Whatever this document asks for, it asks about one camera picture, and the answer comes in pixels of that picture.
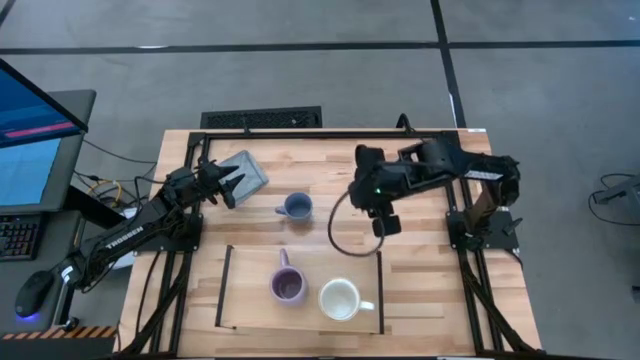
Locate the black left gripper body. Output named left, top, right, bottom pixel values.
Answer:
left=192, top=155, right=229, bottom=199

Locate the pale purple ribbed mug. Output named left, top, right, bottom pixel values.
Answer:
left=269, top=248, right=309, bottom=308

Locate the yellow cable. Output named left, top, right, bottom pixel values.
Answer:
left=88, top=179, right=124, bottom=209

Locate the upright computer monitor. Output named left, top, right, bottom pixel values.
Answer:
left=0, top=89, right=98, bottom=216

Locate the grey square plate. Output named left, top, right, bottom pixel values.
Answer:
left=218, top=149, right=270, bottom=209

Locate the black keyboard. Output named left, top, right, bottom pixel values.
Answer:
left=0, top=214, right=44, bottom=262

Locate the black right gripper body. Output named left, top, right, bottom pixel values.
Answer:
left=348, top=143, right=404, bottom=219

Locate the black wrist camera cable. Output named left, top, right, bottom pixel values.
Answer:
left=327, top=188, right=387, bottom=259

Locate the black computer mouse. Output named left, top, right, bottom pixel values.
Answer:
left=14, top=269, right=55, bottom=319

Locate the black floor cable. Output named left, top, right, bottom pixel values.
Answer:
left=587, top=172, right=640, bottom=227

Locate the black desk cable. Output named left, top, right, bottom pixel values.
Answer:
left=74, top=138, right=159, bottom=201

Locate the black floor vent grate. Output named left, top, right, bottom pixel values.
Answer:
left=199, top=105, right=324, bottom=130

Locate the blue-grey mug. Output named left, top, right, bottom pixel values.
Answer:
left=274, top=191, right=315, bottom=225

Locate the white mug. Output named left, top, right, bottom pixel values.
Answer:
left=318, top=278, right=376, bottom=322

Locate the black monitor stand base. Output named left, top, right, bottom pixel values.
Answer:
left=64, top=184, right=129, bottom=231

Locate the tilted computer monitor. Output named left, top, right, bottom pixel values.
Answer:
left=0, top=58, right=90, bottom=149

